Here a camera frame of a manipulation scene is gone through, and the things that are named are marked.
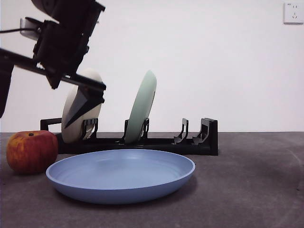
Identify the black plate rack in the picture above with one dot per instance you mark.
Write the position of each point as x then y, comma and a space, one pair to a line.
204, 147

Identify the white plate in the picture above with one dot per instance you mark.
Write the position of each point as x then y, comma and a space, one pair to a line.
69, 135

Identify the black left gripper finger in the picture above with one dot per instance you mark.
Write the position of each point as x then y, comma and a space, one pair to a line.
91, 95
4, 90

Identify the pale green plate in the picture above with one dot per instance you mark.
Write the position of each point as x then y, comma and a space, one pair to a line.
142, 99

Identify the white wall socket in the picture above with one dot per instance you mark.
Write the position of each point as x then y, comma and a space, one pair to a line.
293, 13

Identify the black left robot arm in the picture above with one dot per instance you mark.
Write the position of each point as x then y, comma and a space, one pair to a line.
78, 12

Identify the pale grey left wrist camera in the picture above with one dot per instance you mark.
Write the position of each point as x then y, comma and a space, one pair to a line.
29, 27

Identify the red yellow apple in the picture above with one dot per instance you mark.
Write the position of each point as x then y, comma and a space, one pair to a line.
28, 152

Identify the blue plate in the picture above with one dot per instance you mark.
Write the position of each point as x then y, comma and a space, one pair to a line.
118, 171

